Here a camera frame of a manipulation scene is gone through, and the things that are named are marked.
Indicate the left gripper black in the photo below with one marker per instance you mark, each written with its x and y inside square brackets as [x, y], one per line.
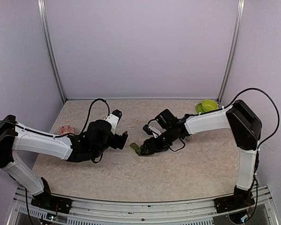
[116, 143]

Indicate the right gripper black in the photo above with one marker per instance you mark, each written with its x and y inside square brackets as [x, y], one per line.
[156, 147]

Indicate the green weekly pill organizer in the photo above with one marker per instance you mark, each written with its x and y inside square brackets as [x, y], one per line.
[136, 148]

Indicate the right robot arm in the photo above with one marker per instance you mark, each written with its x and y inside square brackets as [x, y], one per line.
[238, 117]

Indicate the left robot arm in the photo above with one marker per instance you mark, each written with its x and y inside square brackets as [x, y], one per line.
[87, 146]

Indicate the red patterned white bowl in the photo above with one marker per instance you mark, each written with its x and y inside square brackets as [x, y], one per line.
[65, 129]

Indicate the green saucer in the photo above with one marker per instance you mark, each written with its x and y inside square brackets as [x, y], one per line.
[201, 109]

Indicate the green bowl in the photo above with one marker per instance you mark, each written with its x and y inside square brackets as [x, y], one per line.
[209, 105]

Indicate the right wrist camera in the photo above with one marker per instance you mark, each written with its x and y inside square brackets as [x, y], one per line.
[151, 130]

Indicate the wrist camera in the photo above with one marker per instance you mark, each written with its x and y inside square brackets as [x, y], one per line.
[114, 119]
[151, 130]

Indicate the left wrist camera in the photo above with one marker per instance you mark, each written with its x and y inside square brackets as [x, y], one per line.
[114, 119]

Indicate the front aluminium rail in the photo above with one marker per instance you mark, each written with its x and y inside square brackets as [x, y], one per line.
[99, 212]

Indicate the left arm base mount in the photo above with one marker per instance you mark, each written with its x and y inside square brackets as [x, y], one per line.
[53, 203]

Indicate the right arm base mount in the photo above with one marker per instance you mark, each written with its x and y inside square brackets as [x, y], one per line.
[231, 202]

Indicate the left aluminium frame post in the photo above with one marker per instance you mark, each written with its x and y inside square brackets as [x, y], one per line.
[49, 47]

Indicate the aluminium frame post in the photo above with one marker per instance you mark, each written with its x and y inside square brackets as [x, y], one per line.
[233, 50]
[49, 47]

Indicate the right aluminium frame post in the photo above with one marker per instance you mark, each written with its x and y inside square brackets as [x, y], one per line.
[233, 50]

